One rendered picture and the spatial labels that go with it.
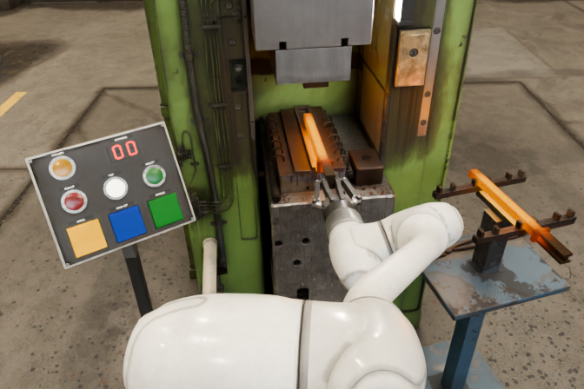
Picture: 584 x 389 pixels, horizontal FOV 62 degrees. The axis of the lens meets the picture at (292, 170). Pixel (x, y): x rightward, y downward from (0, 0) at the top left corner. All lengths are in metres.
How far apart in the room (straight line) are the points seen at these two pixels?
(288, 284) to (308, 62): 0.75
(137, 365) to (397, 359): 0.26
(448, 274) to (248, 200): 0.69
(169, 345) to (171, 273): 2.08
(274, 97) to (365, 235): 0.92
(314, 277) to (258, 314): 1.14
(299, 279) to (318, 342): 1.15
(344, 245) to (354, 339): 0.56
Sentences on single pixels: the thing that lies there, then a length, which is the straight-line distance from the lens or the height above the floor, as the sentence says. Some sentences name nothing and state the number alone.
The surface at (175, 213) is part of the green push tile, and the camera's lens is 1.33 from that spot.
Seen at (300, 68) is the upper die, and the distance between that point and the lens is 1.31.
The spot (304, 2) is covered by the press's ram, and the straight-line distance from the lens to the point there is 1.26.
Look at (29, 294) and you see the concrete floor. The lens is 2.77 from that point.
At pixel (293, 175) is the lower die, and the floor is 0.98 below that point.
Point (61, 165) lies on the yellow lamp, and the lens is 1.29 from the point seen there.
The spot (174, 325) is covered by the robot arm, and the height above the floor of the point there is 1.38.
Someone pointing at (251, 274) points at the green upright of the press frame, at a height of 0.44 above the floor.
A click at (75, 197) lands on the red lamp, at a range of 1.30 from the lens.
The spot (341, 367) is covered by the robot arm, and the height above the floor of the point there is 1.39.
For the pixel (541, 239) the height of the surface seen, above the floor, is 0.93.
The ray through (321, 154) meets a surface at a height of 1.05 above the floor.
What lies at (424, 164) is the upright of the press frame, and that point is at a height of 0.88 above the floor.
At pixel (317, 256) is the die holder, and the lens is 1.60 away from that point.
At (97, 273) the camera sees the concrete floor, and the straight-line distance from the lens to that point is 2.73.
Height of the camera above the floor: 1.80
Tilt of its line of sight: 33 degrees down
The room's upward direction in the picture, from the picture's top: 1 degrees counter-clockwise
